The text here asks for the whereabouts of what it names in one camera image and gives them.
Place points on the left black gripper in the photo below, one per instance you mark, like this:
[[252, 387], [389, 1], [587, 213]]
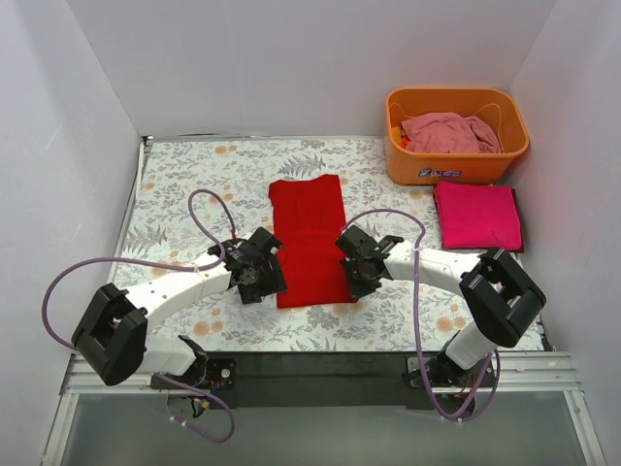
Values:
[[271, 274]]

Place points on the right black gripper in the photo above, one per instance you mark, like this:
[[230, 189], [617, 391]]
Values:
[[352, 270]]

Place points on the red t shirt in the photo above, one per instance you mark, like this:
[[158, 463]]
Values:
[[308, 219]]

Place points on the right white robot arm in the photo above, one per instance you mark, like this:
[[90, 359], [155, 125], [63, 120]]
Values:
[[502, 298]]

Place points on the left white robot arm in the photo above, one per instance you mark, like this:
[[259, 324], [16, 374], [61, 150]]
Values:
[[114, 334]]

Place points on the folded magenta t shirt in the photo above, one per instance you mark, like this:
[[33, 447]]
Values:
[[478, 217]]

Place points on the orange plastic basket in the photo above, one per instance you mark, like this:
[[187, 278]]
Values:
[[493, 106]]

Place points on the pink crumpled t shirt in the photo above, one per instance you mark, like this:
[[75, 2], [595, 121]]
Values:
[[449, 133]]

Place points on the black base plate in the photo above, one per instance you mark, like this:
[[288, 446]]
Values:
[[319, 379]]

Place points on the aluminium frame rail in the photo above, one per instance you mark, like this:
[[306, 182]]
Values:
[[533, 412]]

